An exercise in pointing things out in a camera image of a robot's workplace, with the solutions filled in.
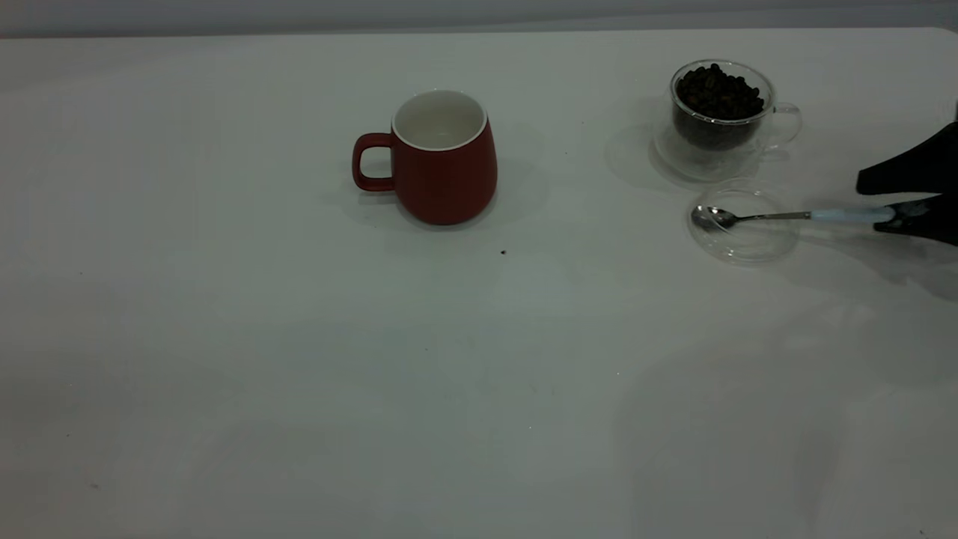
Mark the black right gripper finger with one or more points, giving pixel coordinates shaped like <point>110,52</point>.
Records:
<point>932,218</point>
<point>924,168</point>

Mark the clear double-walled glass cup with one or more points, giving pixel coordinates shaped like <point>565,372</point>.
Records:
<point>711,161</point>

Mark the clear round glass saucer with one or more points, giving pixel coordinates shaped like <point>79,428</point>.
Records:
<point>748,245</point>

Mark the pile of coffee beans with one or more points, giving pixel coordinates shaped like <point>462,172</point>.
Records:
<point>718,97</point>

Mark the red mug white inside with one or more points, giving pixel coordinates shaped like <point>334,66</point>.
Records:
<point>449,183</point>

